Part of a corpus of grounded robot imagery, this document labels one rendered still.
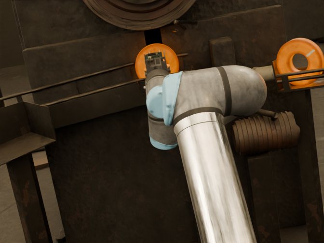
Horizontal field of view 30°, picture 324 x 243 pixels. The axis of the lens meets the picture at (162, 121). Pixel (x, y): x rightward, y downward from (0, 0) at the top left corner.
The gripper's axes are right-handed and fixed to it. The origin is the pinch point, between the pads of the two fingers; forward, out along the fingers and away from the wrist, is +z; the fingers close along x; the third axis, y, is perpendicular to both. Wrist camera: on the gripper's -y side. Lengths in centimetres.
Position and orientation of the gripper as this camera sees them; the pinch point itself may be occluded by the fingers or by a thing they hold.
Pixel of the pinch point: (155, 60)
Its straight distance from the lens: 217.7
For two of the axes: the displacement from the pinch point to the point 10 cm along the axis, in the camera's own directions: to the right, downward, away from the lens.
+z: -0.7, -5.1, 8.6
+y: -1.6, -8.4, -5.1
